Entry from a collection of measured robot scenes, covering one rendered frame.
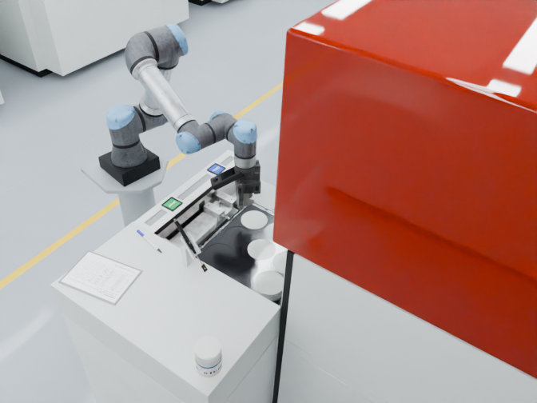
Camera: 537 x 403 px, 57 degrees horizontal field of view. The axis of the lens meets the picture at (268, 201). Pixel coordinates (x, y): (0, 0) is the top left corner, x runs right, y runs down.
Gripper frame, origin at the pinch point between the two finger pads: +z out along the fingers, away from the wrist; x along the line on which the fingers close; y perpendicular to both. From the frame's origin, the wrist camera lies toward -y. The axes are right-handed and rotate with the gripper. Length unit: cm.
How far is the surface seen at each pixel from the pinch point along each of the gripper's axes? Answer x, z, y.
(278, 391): -47, 50, 7
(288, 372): -50, 33, 9
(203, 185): 15.9, 1.3, -11.3
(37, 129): 215, 97, -122
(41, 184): 147, 97, -110
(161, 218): -0.4, 1.3, -27.9
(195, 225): 2.2, 9.3, -16.1
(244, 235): -7.5, 7.4, 0.8
